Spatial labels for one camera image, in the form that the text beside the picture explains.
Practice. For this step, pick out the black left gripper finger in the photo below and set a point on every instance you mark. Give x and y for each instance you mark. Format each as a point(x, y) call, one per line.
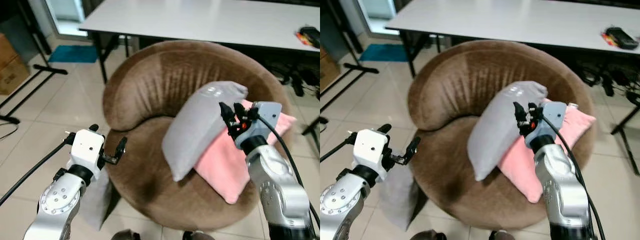
point(413, 147)
point(385, 128)
point(120, 147)
point(94, 127)

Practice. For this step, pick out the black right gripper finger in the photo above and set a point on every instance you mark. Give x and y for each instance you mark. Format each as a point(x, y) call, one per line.
point(238, 110)
point(225, 113)
point(519, 112)
point(533, 109)

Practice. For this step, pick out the grey pillow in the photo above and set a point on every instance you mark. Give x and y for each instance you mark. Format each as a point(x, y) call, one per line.
point(97, 202)
point(400, 200)
point(500, 125)
point(200, 125)

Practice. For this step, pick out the pink pillow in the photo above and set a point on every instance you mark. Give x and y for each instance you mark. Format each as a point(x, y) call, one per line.
point(222, 167)
point(517, 167)

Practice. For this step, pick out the black metal floor stand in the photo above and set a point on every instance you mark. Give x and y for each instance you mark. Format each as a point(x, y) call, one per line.
point(362, 67)
point(47, 69)

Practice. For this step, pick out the brown round velvet sofa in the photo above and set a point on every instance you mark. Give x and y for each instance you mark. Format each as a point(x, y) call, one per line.
point(150, 85)
point(450, 85)

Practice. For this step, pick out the blue floor mat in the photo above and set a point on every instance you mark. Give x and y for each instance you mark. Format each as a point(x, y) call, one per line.
point(384, 52)
point(74, 54)

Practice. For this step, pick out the dark left robot foot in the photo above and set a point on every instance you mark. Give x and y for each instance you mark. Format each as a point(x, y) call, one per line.
point(427, 235)
point(125, 235)

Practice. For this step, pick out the dark robot foot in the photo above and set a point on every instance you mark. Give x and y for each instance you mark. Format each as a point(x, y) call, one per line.
point(125, 235)
point(427, 235)
point(196, 235)
point(501, 235)

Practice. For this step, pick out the brown cardboard box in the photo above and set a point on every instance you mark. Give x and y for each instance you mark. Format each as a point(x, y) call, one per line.
point(328, 70)
point(11, 70)

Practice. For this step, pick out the white folding table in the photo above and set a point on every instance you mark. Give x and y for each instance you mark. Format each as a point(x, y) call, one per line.
point(500, 20)
point(200, 20)

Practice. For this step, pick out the red yellow small packet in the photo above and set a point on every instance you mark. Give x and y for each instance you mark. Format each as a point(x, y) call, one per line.
point(301, 37)
point(606, 36)

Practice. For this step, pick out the black handheld controller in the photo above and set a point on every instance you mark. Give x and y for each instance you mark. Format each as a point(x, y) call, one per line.
point(311, 36)
point(622, 37)

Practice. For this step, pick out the dark right robot foot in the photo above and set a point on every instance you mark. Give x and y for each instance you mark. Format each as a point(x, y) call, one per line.
point(501, 235)
point(196, 235)

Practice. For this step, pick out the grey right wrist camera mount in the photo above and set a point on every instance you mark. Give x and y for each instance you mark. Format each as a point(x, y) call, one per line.
point(262, 122)
point(550, 122)

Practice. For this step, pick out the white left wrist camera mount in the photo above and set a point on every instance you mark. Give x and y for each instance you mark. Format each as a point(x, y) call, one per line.
point(370, 147)
point(86, 150)

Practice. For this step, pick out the black metal frame leg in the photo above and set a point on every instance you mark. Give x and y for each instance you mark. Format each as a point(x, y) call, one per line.
point(629, 135)
point(312, 125)

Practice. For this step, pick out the glass door with grey frame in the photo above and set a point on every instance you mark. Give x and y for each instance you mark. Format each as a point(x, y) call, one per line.
point(62, 15)
point(375, 15)

